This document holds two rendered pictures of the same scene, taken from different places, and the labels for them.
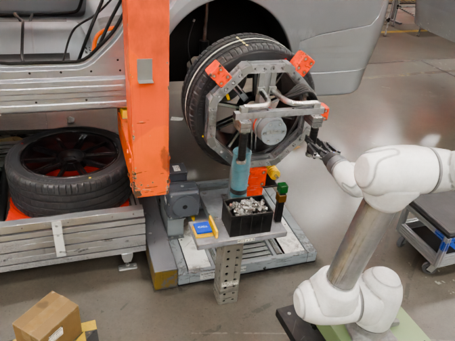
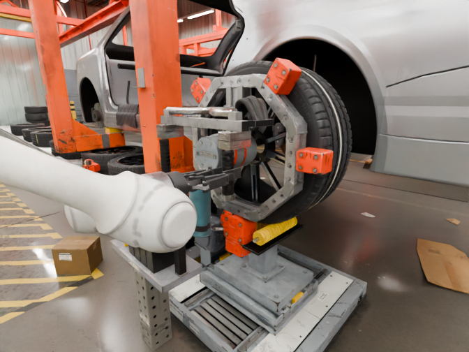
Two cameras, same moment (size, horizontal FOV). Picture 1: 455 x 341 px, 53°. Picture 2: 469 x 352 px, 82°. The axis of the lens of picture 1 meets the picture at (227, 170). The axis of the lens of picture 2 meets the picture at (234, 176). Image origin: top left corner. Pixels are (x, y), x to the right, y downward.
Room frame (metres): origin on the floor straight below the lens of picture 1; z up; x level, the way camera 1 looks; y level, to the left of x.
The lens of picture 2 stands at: (1.55, -1.07, 1.03)
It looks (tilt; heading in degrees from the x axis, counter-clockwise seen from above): 16 degrees down; 65
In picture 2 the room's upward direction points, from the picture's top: straight up
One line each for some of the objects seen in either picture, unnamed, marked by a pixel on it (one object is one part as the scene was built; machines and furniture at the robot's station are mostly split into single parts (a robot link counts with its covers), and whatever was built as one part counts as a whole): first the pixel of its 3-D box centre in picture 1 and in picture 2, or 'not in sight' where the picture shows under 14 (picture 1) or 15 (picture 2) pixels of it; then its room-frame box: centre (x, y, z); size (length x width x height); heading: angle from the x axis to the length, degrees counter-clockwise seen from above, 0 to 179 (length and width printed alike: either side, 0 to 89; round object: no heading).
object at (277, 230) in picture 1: (237, 229); (152, 255); (1.66, -0.07, 0.44); 0.43 x 0.17 x 0.03; 110
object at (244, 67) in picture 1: (260, 116); (240, 149); (2.02, -0.13, 0.85); 0.54 x 0.07 x 0.54; 110
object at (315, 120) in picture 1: (313, 118); (234, 138); (1.89, -0.37, 0.93); 0.09 x 0.05 x 0.05; 20
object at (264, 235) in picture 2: (267, 163); (276, 228); (2.16, -0.21, 0.51); 0.29 x 0.06 x 0.06; 20
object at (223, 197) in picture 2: (312, 140); (227, 173); (1.86, -0.38, 0.83); 0.04 x 0.04 x 0.16
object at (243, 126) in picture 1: (242, 123); (170, 130); (1.77, -0.05, 0.93); 0.09 x 0.05 x 0.05; 20
